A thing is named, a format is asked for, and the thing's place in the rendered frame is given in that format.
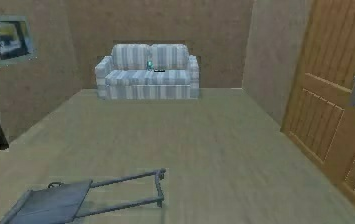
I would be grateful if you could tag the grey striped sofa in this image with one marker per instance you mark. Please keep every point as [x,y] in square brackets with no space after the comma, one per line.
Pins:
[145,80]

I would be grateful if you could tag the black remote control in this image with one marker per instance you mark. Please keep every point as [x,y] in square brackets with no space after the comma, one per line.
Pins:
[159,70]

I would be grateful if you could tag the small green object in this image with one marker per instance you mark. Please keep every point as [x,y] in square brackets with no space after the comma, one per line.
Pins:
[149,64]

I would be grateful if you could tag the brown wooden room door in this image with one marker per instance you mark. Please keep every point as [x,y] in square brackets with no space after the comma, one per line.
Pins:
[331,100]

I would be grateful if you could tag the grey framed wall picture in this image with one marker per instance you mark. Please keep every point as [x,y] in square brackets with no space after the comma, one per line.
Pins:
[10,39]

